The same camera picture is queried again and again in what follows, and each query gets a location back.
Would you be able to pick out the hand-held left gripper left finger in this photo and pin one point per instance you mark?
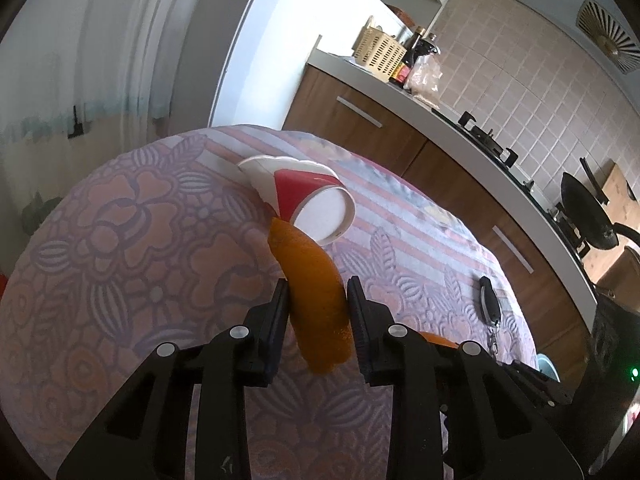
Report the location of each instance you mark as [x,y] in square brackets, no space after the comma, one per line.
[277,310]

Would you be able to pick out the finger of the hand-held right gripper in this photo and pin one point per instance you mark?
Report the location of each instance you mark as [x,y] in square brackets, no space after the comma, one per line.
[542,385]

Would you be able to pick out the light blue perforated basket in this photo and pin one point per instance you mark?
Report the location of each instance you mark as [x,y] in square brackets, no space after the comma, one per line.
[547,364]

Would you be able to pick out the black wok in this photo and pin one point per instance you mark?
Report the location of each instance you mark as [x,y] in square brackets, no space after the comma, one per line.
[585,215]

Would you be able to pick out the cream slotted basket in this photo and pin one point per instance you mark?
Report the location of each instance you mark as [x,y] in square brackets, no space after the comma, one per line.
[380,52]

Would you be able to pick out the black car key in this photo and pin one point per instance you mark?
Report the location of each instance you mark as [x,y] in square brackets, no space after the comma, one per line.
[490,305]

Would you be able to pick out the clear plastic bag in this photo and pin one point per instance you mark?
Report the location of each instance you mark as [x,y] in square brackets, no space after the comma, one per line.
[424,82]

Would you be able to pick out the black glass cooktop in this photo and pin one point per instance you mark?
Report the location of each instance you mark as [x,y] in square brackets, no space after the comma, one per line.
[500,160]

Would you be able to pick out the wooden kitchen counter cabinet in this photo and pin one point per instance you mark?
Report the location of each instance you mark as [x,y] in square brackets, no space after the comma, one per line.
[440,175]

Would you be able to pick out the dark sauce bottle red label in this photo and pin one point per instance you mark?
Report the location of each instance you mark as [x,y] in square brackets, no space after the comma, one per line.
[407,57]

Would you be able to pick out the black burner grate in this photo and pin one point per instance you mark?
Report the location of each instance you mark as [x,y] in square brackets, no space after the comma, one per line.
[570,232]
[487,137]

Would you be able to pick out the red white paper cup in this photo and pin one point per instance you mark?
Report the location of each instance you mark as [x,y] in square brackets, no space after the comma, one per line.
[300,190]

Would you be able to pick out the white range hood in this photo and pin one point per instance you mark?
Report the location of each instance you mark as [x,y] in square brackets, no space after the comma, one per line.
[560,0]

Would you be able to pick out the wooden cutting board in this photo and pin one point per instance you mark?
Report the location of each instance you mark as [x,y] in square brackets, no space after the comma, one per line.
[615,182]

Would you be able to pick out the cooktop knob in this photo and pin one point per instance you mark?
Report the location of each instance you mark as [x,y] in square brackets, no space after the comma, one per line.
[528,186]

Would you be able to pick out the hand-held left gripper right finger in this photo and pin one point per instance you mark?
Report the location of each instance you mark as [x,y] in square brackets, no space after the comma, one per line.
[357,310]

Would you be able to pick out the long orange peel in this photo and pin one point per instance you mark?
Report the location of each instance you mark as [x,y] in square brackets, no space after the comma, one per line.
[312,280]

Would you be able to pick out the small orange peel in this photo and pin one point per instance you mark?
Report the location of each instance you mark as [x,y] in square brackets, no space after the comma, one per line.
[437,338]

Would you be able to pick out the black utensil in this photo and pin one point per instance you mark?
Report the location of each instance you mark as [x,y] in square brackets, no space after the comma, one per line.
[592,180]

